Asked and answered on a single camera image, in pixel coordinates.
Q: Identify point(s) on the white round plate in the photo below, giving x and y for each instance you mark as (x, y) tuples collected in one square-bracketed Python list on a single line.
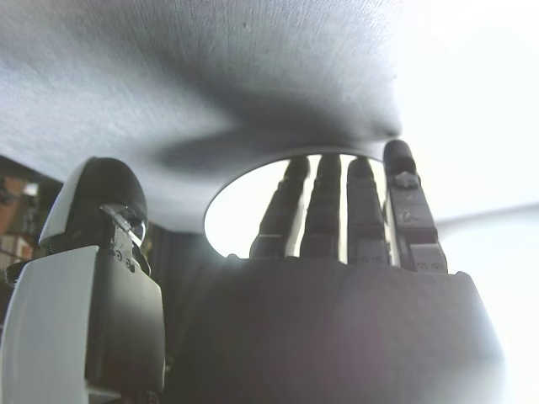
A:
[(236, 210)]

